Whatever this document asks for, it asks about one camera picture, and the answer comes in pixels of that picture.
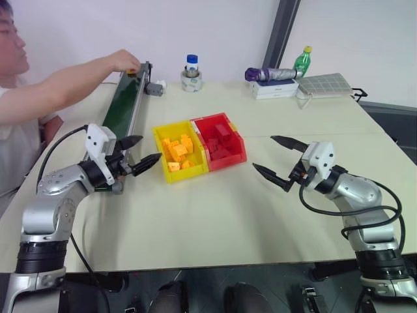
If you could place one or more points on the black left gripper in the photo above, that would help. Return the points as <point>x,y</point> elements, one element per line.
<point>118,164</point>

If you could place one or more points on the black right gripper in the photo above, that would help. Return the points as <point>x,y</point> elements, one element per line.
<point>299,174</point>

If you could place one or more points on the small yellow red block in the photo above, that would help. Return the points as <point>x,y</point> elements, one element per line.
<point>132,72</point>

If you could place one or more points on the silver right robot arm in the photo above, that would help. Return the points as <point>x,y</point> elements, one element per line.
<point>365,195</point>

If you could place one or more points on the person's bare forearm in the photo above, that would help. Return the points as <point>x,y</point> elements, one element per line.
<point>58,93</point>

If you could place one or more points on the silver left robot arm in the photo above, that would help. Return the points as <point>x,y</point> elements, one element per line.
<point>49,208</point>

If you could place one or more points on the green conveyor belt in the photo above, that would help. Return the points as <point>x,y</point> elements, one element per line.
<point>125,98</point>

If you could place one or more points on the person's bare hand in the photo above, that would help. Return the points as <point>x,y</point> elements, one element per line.
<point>123,60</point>

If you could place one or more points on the large yellow toy block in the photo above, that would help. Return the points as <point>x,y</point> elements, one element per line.
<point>179,152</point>

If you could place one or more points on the red plastic bin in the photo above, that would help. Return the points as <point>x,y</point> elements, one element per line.
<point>239,151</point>

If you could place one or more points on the yellow plastic bin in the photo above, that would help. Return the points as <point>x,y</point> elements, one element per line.
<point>195,169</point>

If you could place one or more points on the long red toy block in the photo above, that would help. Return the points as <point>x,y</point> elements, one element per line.
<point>223,129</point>

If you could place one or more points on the small white part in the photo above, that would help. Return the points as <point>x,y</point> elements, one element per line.
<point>161,83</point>

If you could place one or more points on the white box with dark lid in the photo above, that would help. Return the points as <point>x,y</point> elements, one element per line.
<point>275,84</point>

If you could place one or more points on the purple grey folded umbrella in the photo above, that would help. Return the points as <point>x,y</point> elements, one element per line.
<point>273,74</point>

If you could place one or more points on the white tape roll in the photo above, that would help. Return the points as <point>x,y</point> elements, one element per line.
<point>192,84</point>

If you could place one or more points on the green bottle with yellow cap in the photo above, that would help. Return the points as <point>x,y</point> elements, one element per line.
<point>301,63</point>

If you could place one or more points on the white bottle with blue cap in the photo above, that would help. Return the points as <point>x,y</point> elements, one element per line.
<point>192,63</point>

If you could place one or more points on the person's grey shirt torso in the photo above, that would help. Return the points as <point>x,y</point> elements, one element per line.
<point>18,153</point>

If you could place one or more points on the dark rounded shape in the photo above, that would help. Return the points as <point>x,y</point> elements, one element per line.
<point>171,298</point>
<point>247,298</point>

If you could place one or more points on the person's head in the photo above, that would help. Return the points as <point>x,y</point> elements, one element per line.
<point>11,49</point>

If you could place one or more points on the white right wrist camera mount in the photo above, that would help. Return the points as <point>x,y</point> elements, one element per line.
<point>321,156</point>

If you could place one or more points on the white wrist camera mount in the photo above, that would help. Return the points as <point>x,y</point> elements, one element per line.
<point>97,143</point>
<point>321,156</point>

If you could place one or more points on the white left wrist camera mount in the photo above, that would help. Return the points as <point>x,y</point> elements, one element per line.
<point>97,143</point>

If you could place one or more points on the dark grey slanted post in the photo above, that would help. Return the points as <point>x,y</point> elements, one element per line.
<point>281,29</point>

